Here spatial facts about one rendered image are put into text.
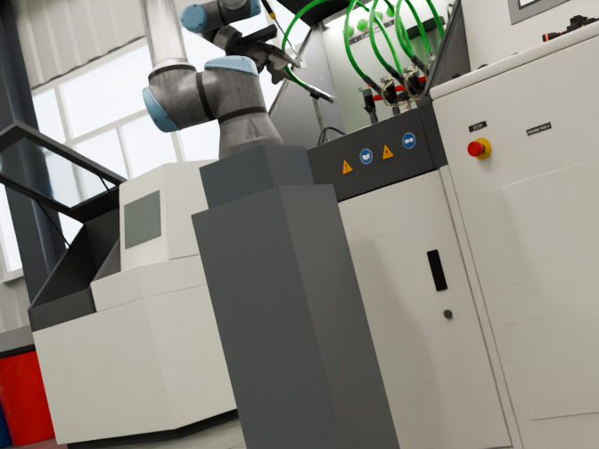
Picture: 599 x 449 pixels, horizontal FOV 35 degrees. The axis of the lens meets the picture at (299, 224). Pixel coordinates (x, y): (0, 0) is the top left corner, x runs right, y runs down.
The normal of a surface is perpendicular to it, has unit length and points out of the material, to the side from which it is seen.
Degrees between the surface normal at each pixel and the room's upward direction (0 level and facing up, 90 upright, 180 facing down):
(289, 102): 90
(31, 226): 90
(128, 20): 90
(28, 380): 94
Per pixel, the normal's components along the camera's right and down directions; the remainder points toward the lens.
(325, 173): -0.64, 0.10
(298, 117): 0.73, -0.24
